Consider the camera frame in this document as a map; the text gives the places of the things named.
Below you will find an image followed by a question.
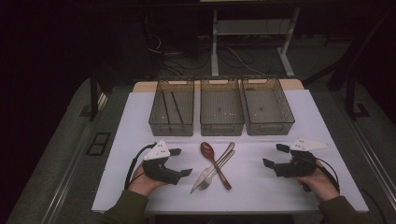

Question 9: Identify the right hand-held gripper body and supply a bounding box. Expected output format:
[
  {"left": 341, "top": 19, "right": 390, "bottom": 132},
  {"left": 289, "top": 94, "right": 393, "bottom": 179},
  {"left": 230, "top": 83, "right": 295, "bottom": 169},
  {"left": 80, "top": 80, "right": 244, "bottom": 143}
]
[{"left": 273, "top": 136, "right": 332, "bottom": 179}]

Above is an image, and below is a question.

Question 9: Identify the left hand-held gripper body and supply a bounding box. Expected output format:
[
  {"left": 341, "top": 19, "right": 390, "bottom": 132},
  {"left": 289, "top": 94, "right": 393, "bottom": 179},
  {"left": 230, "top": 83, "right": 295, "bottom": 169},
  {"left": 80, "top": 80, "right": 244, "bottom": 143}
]
[{"left": 141, "top": 139, "right": 185, "bottom": 187}]

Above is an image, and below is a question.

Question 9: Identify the steel fork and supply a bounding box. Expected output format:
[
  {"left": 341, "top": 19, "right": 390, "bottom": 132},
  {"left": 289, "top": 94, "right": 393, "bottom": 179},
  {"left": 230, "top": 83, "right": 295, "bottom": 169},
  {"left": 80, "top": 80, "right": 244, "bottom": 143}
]
[{"left": 197, "top": 148, "right": 236, "bottom": 191}]

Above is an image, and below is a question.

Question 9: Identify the brown wooden spoon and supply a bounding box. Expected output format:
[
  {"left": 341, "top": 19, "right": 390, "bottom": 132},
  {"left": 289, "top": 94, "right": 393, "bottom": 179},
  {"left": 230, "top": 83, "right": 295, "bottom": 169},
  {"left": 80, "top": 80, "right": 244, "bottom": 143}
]
[{"left": 200, "top": 141, "right": 233, "bottom": 191}]

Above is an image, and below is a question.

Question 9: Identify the smoky transparent plastic bin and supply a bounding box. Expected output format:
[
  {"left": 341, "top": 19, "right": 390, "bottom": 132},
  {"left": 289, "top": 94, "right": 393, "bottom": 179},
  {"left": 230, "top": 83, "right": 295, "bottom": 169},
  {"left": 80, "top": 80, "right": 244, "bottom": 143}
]
[
  {"left": 148, "top": 77, "right": 195, "bottom": 137},
  {"left": 241, "top": 76, "right": 296, "bottom": 136},
  {"left": 199, "top": 77, "right": 246, "bottom": 137}
]

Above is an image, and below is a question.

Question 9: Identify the black chopstick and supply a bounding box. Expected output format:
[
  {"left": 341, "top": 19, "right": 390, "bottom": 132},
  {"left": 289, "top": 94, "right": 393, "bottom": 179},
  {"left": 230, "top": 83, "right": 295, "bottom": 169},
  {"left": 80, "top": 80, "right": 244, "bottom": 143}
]
[{"left": 170, "top": 91, "right": 185, "bottom": 126}]

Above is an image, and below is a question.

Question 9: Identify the person's left hand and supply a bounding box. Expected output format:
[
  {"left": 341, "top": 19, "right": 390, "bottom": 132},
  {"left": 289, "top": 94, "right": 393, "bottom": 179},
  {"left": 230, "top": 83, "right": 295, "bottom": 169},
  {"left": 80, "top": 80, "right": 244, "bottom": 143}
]
[{"left": 127, "top": 162, "right": 168, "bottom": 198}]

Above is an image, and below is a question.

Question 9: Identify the person's right hand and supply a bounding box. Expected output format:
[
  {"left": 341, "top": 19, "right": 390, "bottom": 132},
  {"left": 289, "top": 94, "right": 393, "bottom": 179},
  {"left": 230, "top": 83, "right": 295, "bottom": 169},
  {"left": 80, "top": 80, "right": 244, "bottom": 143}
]
[{"left": 294, "top": 160, "right": 336, "bottom": 203}]

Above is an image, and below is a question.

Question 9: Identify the black angled metal stand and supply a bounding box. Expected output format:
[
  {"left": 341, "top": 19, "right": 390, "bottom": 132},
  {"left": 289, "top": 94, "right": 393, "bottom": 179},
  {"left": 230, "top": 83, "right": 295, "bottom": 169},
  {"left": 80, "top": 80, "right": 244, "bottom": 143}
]
[{"left": 301, "top": 10, "right": 396, "bottom": 121}]

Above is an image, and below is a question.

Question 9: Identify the dark metal stand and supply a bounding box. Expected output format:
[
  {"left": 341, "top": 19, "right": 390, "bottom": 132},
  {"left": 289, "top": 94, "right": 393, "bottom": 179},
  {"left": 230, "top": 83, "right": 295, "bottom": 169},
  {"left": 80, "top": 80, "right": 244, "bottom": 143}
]
[{"left": 89, "top": 66, "right": 108, "bottom": 122}]

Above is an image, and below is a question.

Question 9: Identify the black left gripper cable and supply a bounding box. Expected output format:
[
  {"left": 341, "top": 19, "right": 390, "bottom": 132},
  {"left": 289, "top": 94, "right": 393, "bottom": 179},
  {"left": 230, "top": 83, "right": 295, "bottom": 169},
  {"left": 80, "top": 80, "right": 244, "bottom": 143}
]
[{"left": 123, "top": 142, "right": 157, "bottom": 191}]

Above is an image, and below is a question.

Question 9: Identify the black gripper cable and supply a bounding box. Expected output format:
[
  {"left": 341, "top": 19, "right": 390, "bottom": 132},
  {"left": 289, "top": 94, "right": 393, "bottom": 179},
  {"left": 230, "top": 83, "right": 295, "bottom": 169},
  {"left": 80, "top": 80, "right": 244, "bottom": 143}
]
[
  {"left": 123, "top": 142, "right": 157, "bottom": 191},
  {"left": 315, "top": 156, "right": 341, "bottom": 194}
]

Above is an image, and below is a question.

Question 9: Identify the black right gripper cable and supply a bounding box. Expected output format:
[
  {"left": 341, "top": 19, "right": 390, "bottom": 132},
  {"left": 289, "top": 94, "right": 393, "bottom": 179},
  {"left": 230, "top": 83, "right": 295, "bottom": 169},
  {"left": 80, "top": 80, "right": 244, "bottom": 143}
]
[{"left": 315, "top": 156, "right": 341, "bottom": 194}]

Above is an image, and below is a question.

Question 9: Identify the thin black floor cable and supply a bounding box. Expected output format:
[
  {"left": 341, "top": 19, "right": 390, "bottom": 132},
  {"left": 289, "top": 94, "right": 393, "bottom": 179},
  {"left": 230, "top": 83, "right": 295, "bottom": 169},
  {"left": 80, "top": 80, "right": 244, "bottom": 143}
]
[{"left": 360, "top": 187, "right": 389, "bottom": 224}]

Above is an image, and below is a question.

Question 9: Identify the tangle of floor cables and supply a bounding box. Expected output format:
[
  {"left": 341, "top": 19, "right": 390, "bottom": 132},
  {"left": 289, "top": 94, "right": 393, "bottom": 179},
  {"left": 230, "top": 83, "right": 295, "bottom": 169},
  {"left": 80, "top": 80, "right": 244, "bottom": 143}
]
[{"left": 145, "top": 31, "right": 265, "bottom": 77}]

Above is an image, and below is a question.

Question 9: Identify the white metal desk frame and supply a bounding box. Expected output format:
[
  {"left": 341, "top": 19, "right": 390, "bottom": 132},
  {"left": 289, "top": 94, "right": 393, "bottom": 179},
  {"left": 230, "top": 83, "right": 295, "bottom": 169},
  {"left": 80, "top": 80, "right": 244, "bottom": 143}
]
[{"left": 210, "top": 7, "right": 302, "bottom": 78}]

